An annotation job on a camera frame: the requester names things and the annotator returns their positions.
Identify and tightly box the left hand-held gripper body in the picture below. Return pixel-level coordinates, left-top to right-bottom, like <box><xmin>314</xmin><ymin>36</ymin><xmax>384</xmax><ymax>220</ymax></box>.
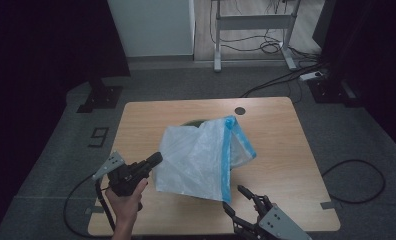
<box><xmin>91</xmin><ymin>150</ymin><xmax>151</xmax><ymax>198</ymax></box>

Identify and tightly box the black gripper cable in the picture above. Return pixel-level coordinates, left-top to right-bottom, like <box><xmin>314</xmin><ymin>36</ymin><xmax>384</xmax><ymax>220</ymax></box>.
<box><xmin>63</xmin><ymin>173</ymin><xmax>117</xmax><ymax>239</ymax></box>

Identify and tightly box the person's right hand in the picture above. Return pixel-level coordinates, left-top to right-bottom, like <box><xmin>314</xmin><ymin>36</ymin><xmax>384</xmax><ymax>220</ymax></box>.
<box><xmin>253</xmin><ymin>201</ymin><xmax>280</xmax><ymax>219</ymax></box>

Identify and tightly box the white power strip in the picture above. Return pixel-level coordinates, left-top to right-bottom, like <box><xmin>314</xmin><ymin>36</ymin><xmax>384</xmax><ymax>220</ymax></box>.
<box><xmin>299</xmin><ymin>70</ymin><xmax>324</xmax><ymax>82</ymax></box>

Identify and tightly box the tangle of black cables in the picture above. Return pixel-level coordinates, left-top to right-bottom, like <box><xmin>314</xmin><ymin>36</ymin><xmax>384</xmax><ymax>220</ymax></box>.
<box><xmin>215</xmin><ymin>31</ymin><xmax>324</xmax><ymax>62</ymax></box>

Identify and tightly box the black stand base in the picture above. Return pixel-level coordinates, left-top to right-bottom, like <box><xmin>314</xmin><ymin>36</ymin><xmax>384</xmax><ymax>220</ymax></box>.
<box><xmin>307</xmin><ymin>78</ymin><xmax>362</xmax><ymax>108</ymax></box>
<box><xmin>76</xmin><ymin>78</ymin><xmax>124</xmax><ymax>114</ymax></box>

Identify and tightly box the black looped floor cable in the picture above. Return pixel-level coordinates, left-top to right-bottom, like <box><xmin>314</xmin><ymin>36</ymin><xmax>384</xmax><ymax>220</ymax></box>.
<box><xmin>320</xmin><ymin>159</ymin><xmax>386</xmax><ymax>205</ymax></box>

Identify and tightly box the white cabinet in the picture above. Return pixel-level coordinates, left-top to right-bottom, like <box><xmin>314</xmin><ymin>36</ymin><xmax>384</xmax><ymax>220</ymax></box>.
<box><xmin>107</xmin><ymin>0</ymin><xmax>196</xmax><ymax>58</ymax></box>

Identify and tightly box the white metal stand frame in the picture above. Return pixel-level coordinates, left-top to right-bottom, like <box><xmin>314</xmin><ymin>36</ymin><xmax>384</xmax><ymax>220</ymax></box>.
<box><xmin>211</xmin><ymin>0</ymin><xmax>302</xmax><ymax>73</ymax></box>

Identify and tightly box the person's left hand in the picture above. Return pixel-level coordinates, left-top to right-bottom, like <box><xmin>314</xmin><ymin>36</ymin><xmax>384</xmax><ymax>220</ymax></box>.
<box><xmin>104</xmin><ymin>178</ymin><xmax>150</xmax><ymax>226</ymax></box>

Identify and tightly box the white plastic bag blue band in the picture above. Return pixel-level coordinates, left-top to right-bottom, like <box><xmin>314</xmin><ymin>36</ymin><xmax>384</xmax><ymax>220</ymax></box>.
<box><xmin>151</xmin><ymin>115</ymin><xmax>258</xmax><ymax>204</ymax></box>

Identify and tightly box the dark curtain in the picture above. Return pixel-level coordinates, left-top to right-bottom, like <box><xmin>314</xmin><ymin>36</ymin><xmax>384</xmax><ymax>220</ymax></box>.
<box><xmin>312</xmin><ymin>0</ymin><xmax>396</xmax><ymax>158</ymax></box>
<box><xmin>0</xmin><ymin>0</ymin><xmax>131</xmax><ymax>234</ymax></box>

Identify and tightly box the long black floor cable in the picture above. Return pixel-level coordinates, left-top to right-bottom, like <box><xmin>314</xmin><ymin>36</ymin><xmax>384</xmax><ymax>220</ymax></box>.
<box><xmin>239</xmin><ymin>63</ymin><xmax>327</xmax><ymax>99</ymax></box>

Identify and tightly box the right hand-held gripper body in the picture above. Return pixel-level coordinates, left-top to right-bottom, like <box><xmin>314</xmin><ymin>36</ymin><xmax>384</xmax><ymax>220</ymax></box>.
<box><xmin>233</xmin><ymin>196</ymin><xmax>313</xmax><ymax>240</ymax></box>

